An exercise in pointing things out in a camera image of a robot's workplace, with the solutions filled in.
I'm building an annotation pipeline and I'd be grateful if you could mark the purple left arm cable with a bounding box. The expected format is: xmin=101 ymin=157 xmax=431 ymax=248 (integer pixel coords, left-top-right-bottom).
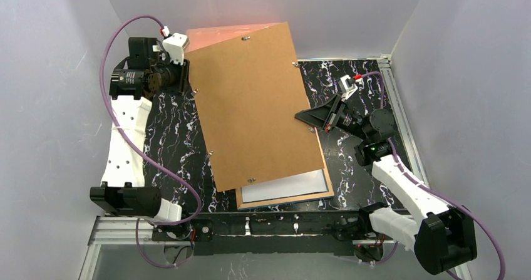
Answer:
xmin=99 ymin=14 xmax=204 ymax=269

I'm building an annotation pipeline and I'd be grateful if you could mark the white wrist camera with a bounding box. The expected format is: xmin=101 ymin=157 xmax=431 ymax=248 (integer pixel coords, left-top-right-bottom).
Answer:
xmin=339 ymin=75 xmax=363 ymax=101
xmin=161 ymin=26 xmax=189 ymax=65

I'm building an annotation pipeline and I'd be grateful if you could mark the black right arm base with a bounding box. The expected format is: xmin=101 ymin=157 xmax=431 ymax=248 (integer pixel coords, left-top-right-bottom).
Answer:
xmin=330 ymin=219 xmax=398 ymax=266

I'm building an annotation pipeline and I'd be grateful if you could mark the aluminium right side rail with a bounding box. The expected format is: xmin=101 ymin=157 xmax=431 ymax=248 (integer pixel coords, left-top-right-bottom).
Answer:
xmin=376 ymin=54 xmax=430 ymax=187

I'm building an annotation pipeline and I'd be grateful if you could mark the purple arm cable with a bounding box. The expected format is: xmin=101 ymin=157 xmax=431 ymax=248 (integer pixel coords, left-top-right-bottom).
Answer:
xmin=353 ymin=71 xmax=507 ymax=280
xmin=99 ymin=14 xmax=204 ymax=269

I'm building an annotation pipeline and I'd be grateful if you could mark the translucent pink plastic storage box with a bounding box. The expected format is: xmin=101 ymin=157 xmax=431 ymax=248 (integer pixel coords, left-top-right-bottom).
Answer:
xmin=185 ymin=23 xmax=278 ymax=53

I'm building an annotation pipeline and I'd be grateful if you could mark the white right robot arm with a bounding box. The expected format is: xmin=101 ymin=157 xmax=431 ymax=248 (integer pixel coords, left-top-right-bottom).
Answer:
xmin=294 ymin=95 xmax=477 ymax=275

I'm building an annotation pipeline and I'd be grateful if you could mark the aluminium rail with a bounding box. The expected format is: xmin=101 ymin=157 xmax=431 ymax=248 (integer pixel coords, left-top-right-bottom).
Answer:
xmin=78 ymin=214 xmax=474 ymax=280
xmin=376 ymin=54 xmax=430 ymax=187

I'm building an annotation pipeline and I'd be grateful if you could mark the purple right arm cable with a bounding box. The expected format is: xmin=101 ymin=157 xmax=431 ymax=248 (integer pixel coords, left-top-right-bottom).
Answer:
xmin=353 ymin=71 xmax=507 ymax=280

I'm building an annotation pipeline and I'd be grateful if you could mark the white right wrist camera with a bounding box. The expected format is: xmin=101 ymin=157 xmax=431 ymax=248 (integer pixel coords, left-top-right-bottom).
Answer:
xmin=339 ymin=75 xmax=363 ymax=101

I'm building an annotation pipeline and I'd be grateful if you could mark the blue wooden picture frame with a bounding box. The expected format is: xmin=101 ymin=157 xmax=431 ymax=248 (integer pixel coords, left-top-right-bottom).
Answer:
xmin=233 ymin=110 xmax=334 ymax=210

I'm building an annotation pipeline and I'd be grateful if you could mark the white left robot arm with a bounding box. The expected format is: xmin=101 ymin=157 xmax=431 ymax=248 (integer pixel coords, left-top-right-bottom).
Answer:
xmin=90 ymin=33 xmax=189 ymax=224

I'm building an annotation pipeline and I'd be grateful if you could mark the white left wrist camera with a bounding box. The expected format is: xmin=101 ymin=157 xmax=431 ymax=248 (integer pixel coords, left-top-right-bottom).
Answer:
xmin=161 ymin=26 xmax=189 ymax=65

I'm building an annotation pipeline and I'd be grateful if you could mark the brown cardboard backing board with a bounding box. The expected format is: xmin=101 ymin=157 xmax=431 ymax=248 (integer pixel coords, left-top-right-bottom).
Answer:
xmin=188 ymin=23 xmax=324 ymax=192

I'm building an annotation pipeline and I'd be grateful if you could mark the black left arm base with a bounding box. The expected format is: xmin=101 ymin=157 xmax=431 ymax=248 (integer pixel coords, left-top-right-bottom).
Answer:
xmin=152 ymin=219 xmax=214 ymax=266

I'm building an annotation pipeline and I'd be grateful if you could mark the aluminium front rail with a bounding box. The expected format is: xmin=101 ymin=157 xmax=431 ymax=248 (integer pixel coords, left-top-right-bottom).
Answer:
xmin=78 ymin=214 xmax=474 ymax=280

